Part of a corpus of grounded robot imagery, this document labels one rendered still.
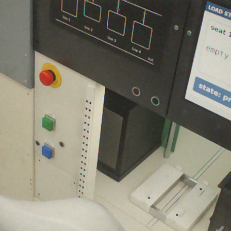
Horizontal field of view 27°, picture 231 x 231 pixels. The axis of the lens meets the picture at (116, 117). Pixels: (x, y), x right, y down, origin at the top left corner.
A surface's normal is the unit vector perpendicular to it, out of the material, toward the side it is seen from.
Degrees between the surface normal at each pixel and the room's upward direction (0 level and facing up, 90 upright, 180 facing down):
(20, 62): 90
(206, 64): 90
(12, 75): 90
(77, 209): 6
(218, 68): 90
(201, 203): 0
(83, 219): 32
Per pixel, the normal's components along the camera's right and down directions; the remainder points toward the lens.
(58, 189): -0.60, 0.43
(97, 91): 0.79, 0.43
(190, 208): 0.11, -0.79
